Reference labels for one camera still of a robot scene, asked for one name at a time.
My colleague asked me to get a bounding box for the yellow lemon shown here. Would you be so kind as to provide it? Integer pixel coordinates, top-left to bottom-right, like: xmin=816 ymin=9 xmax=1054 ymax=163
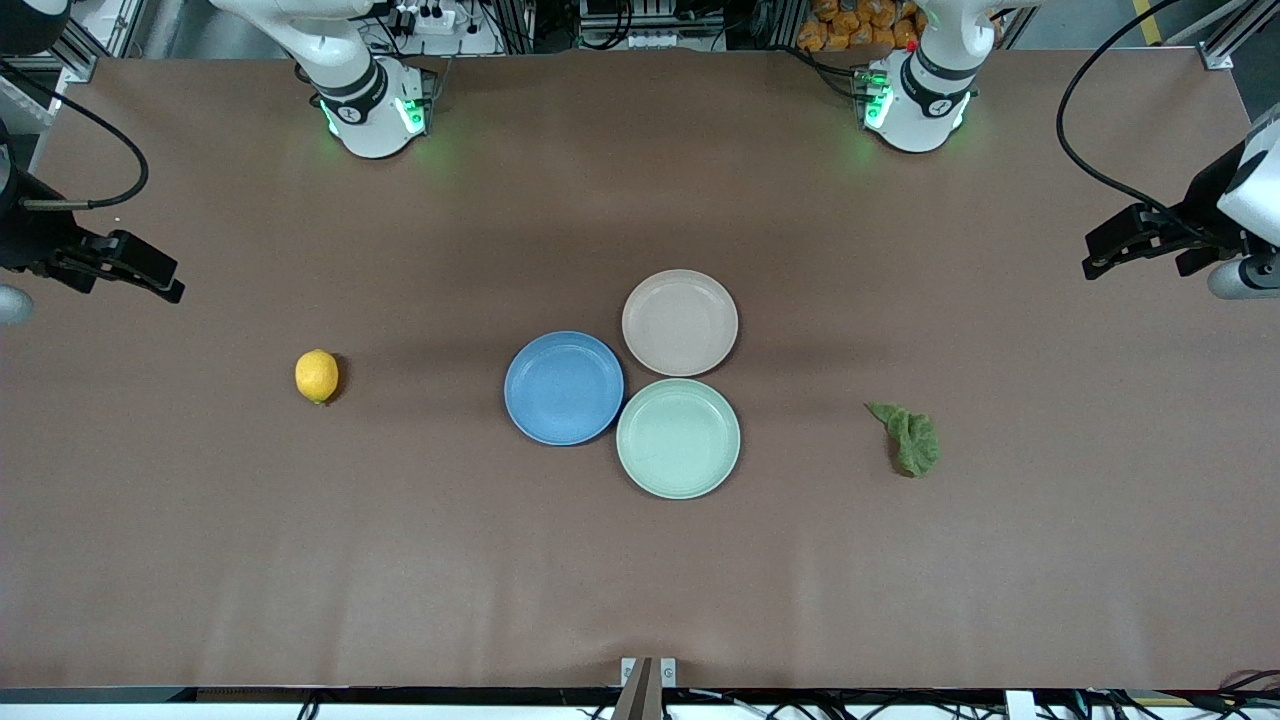
xmin=295 ymin=349 xmax=341 ymax=406

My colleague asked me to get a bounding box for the green lettuce leaf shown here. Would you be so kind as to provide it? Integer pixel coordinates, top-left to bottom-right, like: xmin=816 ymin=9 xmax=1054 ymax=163
xmin=865 ymin=401 xmax=942 ymax=479

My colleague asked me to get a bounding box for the pile of orange bags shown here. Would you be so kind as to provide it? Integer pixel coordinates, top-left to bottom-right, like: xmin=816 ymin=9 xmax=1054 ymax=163
xmin=797 ymin=0 xmax=929 ymax=53

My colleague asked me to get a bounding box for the white power strip with plugs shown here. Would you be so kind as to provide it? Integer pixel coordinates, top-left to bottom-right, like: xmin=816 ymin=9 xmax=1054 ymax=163
xmin=385 ymin=0 xmax=463 ymax=37

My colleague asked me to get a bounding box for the blue plate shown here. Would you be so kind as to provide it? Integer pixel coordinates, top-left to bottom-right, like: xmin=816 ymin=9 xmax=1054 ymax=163
xmin=504 ymin=331 xmax=626 ymax=447

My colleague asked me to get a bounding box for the beige plate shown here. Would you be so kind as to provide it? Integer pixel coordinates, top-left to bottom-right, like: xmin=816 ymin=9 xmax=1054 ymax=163
xmin=622 ymin=269 xmax=740 ymax=379

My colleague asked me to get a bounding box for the light green plate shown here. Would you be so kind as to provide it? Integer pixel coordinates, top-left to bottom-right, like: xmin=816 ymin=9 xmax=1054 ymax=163
xmin=616 ymin=378 xmax=742 ymax=500

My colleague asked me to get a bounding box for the aluminium frame profile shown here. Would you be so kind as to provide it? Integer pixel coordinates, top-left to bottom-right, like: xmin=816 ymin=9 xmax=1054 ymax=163
xmin=50 ymin=0 xmax=103 ymax=84
xmin=1195 ymin=0 xmax=1280 ymax=72

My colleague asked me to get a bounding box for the black base cable bundle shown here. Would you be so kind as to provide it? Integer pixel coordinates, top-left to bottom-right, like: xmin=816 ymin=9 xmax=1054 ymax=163
xmin=780 ymin=44 xmax=867 ymax=103

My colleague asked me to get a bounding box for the black cable bundle under table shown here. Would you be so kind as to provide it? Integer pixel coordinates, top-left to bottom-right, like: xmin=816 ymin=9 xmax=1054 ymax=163
xmin=1075 ymin=668 xmax=1280 ymax=720

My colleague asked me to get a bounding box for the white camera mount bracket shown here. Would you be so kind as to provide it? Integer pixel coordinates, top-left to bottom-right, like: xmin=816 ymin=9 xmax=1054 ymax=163
xmin=620 ymin=657 xmax=678 ymax=690

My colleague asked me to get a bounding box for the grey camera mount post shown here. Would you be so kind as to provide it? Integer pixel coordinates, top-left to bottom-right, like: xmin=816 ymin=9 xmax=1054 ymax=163
xmin=611 ymin=657 xmax=664 ymax=720

